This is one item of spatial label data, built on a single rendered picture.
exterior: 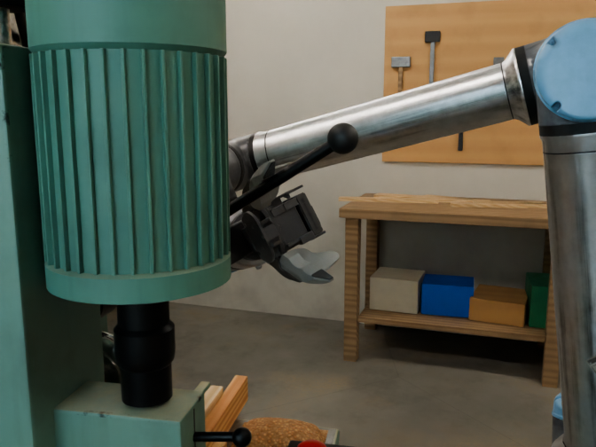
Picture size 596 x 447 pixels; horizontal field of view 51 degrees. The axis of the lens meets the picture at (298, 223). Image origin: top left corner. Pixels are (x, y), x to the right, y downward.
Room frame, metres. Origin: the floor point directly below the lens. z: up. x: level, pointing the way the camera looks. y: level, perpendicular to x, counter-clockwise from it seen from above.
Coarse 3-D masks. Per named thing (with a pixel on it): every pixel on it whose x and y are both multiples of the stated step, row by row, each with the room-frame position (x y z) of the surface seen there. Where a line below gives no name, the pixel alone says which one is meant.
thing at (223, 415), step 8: (240, 376) 0.92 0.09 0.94; (232, 384) 0.89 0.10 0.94; (240, 384) 0.89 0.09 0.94; (224, 392) 0.86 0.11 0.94; (232, 392) 0.86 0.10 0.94; (240, 392) 0.88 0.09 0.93; (224, 400) 0.84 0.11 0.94; (232, 400) 0.84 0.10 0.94; (240, 400) 0.88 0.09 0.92; (216, 408) 0.81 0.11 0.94; (224, 408) 0.81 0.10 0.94; (232, 408) 0.84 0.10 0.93; (240, 408) 0.88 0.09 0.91; (208, 416) 0.79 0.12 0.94; (216, 416) 0.79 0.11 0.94; (224, 416) 0.80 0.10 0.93; (232, 416) 0.84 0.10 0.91; (208, 424) 0.77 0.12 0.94; (216, 424) 0.77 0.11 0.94; (224, 424) 0.80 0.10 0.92; (232, 424) 0.84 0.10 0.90
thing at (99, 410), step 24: (96, 384) 0.63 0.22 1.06; (120, 384) 0.63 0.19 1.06; (72, 408) 0.58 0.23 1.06; (96, 408) 0.58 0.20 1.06; (120, 408) 0.58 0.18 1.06; (144, 408) 0.58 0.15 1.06; (168, 408) 0.58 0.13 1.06; (192, 408) 0.58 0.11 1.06; (72, 432) 0.57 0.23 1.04; (96, 432) 0.57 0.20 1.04; (120, 432) 0.56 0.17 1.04; (144, 432) 0.56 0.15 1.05; (168, 432) 0.55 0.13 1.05; (192, 432) 0.58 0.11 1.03
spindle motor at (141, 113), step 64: (64, 0) 0.51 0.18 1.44; (128, 0) 0.51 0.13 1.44; (192, 0) 0.54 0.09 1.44; (64, 64) 0.51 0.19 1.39; (128, 64) 0.51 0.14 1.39; (192, 64) 0.54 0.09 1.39; (64, 128) 0.52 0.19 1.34; (128, 128) 0.51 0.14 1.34; (192, 128) 0.54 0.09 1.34; (64, 192) 0.52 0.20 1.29; (128, 192) 0.51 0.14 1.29; (192, 192) 0.54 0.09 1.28; (64, 256) 0.52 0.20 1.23; (128, 256) 0.51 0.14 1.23; (192, 256) 0.54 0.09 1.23
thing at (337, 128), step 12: (336, 132) 0.68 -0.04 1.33; (348, 132) 0.68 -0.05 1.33; (324, 144) 0.69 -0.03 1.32; (336, 144) 0.68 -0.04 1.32; (348, 144) 0.68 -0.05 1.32; (312, 156) 0.69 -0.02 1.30; (324, 156) 0.70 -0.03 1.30; (288, 168) 0.70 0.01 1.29; (300, 168) 0.70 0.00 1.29; (264, 180) 0.71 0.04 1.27; (276, 180) 0.70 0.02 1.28; (252, 192) 0.71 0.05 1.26; (264, 192) 0.71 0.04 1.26; (240, 204) 0.71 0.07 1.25; (108, 312) 0.76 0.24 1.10
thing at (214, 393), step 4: (208, 388) 0.85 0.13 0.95; (212, 388) 0.85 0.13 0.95; (216, 388) 0.85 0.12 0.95; (220, 388) 0.85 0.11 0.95; (208, 392) 0.84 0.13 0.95; (212, 392) 0.84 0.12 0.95; (216, 392) 0.84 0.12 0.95; (220, 392) 0.85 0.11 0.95; (204, 396) 0.83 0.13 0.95; (208, 396) 0.83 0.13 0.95; (212, 396) 0.83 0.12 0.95; (216, 396) 0.83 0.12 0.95; (220, 396) 0.85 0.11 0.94; (208, 400) 0.82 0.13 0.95; (212, 400) 0.82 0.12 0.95; (216, 400) 0.83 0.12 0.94; (208, 404) 0.80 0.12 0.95; (212, 404) 0.81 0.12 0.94; (208, 408) 0.80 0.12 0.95; (208, 412) 0.80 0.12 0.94
